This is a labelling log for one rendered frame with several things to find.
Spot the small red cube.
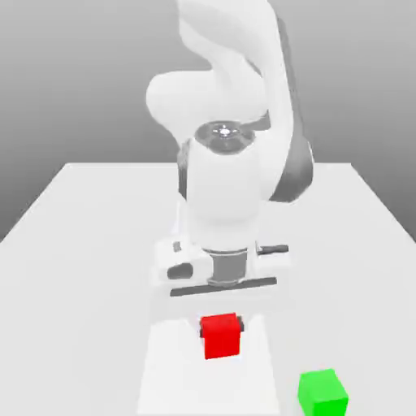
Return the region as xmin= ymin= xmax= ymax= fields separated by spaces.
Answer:
xmin=200 ymin=312 xmax=243 ymax=361

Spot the small green cube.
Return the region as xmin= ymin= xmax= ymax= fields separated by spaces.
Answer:
xmin=297 ymin=368 xmax=350 ymax=416

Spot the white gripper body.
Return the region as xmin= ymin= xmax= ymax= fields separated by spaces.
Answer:
xmin=167 ymin=276 xmax=280 ymax=319

